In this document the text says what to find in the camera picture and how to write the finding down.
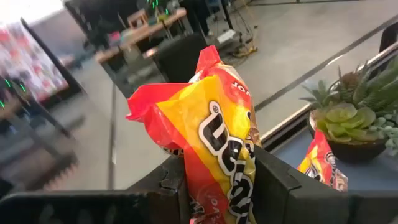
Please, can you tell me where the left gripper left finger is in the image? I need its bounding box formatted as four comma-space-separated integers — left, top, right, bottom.
0, 154, 190, 224

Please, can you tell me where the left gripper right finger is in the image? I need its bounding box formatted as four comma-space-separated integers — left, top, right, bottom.
251, 146, 398, 224

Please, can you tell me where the orange Maruchan ramen pack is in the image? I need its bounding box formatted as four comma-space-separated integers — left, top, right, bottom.
125, 45, 262, 224
297, 129, 349, 192

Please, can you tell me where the black hazard-striped floor mat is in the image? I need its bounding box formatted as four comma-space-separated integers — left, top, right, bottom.
0, 130, 80, 192

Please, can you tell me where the potted succulent plant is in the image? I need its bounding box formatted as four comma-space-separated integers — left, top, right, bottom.
300, 55, 398, 164

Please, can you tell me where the black chair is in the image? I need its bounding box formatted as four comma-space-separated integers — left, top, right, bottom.
154, 32, 209, 83

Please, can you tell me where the wooden background table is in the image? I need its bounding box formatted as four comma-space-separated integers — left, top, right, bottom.
93, 7, 187, 63

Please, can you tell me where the colourful wall display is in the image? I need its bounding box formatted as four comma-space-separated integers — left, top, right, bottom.
0, 21, 69, 103

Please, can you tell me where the yellow floor cable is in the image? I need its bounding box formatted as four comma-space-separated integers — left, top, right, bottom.
231, 45, 259, 58

